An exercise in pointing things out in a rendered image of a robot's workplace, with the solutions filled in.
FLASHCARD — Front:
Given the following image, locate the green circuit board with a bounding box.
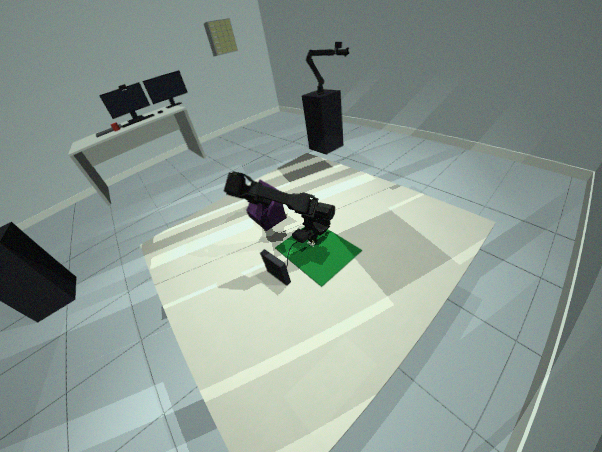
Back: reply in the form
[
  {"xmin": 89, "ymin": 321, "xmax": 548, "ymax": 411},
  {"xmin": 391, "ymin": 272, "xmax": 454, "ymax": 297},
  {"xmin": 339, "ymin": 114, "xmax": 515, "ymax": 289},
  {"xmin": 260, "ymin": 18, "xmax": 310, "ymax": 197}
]
[{"xmin": 275, "ymin": 229, "xmax": 362, "ymax": 286}]

